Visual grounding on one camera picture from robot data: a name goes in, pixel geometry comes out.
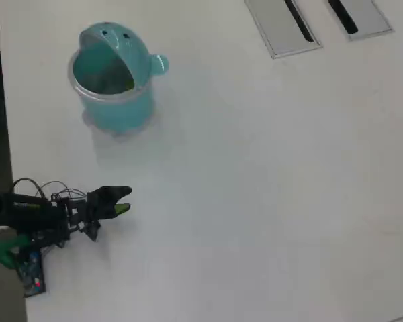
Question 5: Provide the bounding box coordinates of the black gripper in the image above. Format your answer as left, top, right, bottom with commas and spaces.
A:
65, 186, 133, 232

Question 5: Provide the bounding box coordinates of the teal whale-shaped bin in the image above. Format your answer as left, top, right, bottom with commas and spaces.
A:
66, 21, 171, 144

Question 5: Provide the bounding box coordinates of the blue controller circuit board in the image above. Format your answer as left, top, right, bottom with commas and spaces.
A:
16, 248, 47, 298

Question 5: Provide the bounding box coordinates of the green table clamp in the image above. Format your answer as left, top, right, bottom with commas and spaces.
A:
0, 234, 30, 269

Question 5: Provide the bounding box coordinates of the black arm wire bundle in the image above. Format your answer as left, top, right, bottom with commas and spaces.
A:
12, 177, 88, 203

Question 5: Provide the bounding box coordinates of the grey table cable slot plate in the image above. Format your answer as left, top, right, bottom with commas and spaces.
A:
244, 0, 323, 60
327, 0, 394, 42

